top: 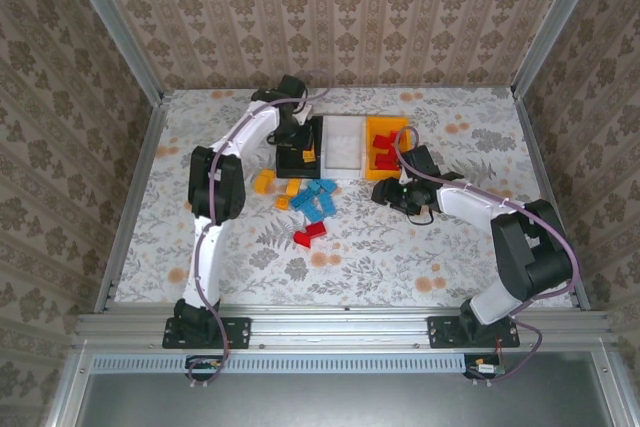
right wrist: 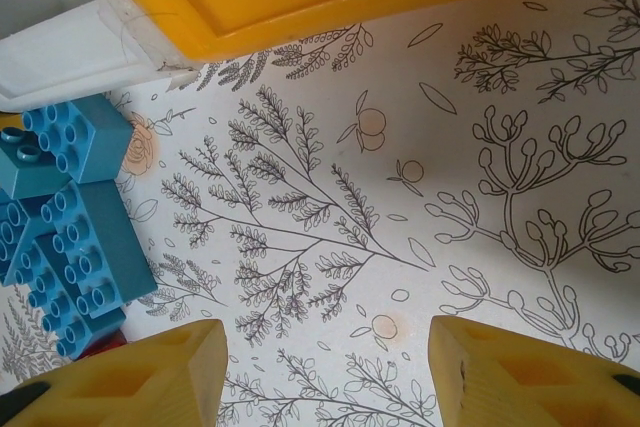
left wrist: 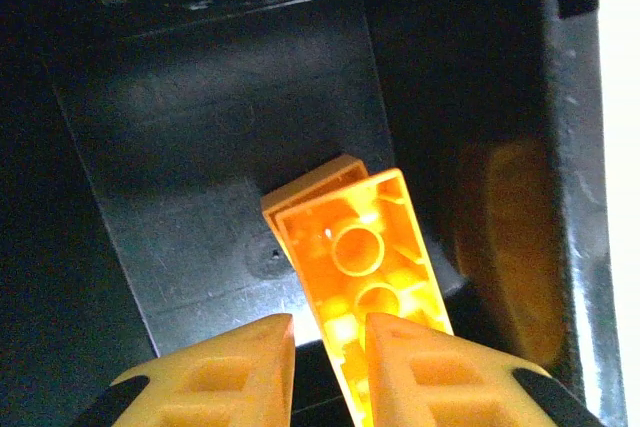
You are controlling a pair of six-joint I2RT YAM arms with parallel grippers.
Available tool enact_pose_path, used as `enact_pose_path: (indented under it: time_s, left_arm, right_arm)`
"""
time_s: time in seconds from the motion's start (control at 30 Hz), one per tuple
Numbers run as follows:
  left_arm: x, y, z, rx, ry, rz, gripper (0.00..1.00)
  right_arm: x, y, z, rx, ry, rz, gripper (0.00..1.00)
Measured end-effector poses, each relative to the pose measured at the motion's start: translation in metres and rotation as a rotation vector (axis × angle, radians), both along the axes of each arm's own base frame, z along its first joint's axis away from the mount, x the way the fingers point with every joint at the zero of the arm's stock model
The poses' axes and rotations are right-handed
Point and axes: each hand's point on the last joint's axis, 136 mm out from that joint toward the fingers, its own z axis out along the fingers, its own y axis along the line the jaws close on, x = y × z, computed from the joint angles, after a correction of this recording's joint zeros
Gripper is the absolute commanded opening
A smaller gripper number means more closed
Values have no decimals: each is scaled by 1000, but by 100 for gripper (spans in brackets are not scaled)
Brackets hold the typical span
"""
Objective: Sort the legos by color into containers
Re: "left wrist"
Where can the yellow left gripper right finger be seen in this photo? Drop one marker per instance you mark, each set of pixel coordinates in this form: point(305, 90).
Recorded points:
point(440, 387)

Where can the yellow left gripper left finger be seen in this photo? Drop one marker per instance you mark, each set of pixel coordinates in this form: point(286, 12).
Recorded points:
point(225, 377)

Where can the yellow rectangular lego brick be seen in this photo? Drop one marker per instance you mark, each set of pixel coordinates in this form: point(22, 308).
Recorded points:
point(350, 247)

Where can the black plastic container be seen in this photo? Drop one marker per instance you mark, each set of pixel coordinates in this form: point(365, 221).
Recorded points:
point(200, 122)

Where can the white plastic container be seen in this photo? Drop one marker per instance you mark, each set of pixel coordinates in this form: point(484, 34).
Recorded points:
point(625, 147)

